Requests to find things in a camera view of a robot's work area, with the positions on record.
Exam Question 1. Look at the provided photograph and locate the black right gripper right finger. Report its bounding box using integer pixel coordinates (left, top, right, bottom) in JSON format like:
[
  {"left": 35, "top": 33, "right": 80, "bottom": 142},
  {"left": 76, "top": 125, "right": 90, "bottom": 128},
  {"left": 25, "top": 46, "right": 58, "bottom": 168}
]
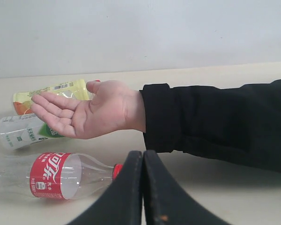
[{"left": 143, "top": 150, "right": 228, "bottom": 225}]

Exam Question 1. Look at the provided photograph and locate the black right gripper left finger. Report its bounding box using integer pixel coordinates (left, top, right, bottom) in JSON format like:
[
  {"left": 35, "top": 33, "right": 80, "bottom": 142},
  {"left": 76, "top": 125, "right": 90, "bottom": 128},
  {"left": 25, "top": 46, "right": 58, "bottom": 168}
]
[{"left": 69, "top": 151, "right": 142, "bottom": 225}]

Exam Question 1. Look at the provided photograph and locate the clear cola bottle red label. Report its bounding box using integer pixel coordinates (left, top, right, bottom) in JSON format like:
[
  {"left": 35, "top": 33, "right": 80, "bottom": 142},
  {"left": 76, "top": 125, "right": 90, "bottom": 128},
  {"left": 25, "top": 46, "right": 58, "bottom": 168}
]
[{"left": 0, "top": 152, "right": 123, "bottom": 200}]

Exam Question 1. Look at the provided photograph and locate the yellow juice bottle red cap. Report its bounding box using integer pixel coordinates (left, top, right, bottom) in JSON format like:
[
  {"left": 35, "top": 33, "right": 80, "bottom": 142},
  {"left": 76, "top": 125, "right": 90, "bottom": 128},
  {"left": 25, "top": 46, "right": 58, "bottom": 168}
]
[{"left": 13, "top": 79, "right": 93, "bottom": 115}]

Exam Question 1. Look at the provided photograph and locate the white green yogurt drink bottle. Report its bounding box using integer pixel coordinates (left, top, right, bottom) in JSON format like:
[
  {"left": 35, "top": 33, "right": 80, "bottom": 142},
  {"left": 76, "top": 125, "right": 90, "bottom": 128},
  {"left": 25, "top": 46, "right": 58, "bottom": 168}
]
[{"left": 0, "top": 113, "right": 62, "bottom": 150}]

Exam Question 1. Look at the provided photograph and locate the black sleeved forearm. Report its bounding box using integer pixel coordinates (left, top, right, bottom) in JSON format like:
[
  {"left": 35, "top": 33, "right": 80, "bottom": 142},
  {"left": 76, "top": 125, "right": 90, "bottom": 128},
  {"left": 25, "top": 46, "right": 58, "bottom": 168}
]
[{"left": 140, "top": 79, "right": 281, "bottom": 173}]

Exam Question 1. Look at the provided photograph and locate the open bare human hand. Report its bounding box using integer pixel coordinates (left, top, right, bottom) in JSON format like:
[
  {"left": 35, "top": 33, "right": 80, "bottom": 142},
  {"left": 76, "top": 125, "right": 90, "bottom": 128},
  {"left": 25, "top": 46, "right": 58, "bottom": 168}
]
[{"left": 31, "top": 81, "right": 146, "bottom": 139}]

